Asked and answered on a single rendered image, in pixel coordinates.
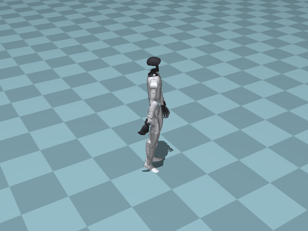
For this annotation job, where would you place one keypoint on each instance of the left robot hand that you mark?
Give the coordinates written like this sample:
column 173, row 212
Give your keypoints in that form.
column 165, row 110

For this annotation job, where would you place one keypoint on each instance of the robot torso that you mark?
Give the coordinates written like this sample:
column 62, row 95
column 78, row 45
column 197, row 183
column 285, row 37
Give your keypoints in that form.
column 158, row 94

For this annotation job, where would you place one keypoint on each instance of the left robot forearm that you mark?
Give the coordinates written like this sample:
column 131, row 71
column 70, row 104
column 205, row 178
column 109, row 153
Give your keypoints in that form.
column 162, row 99

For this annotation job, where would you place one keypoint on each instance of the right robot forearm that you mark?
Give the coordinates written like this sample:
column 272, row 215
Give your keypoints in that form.
column 151, row 109

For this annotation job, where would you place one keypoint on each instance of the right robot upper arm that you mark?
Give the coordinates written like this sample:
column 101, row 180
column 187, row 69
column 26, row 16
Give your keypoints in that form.
column 153, row 90

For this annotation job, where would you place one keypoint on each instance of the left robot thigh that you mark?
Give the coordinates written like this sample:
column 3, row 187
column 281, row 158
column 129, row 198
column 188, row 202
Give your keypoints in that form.
column 160, row 116

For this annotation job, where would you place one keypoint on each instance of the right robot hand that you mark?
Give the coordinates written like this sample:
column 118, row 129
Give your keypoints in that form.
column 145, row 128

